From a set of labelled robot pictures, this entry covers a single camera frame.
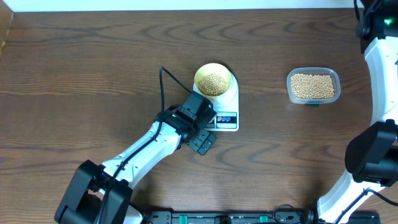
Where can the white digital kitchen scale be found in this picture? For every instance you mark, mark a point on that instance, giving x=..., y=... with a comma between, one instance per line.
x=226, y=105

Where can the pile of soybeans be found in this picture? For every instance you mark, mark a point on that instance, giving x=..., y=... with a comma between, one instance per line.
x=312, y=86

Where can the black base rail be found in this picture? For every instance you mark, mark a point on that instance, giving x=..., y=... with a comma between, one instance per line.
x=277, y=217

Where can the yellow plastic bowl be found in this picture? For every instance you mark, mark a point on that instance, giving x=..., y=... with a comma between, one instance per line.
x=213, y=68

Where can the soybeans in yellow bowl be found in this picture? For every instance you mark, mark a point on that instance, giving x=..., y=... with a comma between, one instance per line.
x=213, y=85

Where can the clear plastic container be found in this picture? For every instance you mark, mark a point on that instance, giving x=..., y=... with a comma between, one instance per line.
x=314, y=71

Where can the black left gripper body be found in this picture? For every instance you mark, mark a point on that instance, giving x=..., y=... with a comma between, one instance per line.
x=198, y=138

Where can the green label under container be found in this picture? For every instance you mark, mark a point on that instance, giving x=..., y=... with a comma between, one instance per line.
x=313, y=105

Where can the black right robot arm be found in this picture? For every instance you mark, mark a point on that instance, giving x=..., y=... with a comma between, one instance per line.
x=371, y=157

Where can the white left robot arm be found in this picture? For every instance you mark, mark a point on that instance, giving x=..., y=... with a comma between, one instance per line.
x=102, y=193

